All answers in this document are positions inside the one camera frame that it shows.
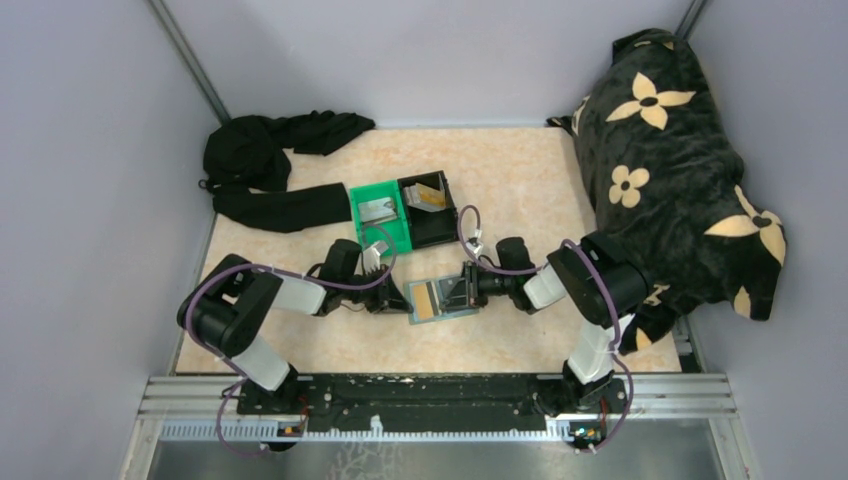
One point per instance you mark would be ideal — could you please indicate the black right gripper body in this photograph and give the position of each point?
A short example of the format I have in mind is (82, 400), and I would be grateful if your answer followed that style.
(480, 284)

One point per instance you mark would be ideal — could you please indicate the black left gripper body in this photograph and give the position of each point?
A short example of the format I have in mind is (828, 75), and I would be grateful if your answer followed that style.
(376, 298)

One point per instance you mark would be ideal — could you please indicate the sage green card holder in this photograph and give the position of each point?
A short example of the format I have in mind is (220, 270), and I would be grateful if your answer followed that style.
(452, 298)

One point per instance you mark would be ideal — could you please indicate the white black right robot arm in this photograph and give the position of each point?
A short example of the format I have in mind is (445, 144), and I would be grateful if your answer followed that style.
(601, 280)

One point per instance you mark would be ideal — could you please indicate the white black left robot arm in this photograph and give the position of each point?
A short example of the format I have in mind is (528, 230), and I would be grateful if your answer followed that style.
(225, 313)

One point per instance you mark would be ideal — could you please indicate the card stack in green bin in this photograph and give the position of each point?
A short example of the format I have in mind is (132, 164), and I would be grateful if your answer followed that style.
(377, 211)

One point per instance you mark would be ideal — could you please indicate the gold credit card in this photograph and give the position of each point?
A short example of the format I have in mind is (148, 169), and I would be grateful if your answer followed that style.
(431, 196)

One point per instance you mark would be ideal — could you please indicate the green plastic bin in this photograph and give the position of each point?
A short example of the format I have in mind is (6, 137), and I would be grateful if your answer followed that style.
(397, 229)

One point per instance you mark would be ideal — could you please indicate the black plastic bin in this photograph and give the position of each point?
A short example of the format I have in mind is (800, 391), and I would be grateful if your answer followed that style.
(429, 229)

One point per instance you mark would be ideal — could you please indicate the black floral blanket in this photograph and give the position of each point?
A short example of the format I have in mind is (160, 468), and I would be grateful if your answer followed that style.
(665, 183)

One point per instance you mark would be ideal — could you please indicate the black cloth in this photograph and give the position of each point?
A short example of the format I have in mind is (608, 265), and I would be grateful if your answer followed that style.
(247, 169)

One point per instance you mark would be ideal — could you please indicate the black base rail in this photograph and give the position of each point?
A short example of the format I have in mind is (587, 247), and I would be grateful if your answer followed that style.
(467, 403)

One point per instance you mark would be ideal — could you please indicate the aluminium frame rail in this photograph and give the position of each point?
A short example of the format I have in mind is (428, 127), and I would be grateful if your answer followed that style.
(194, 408)

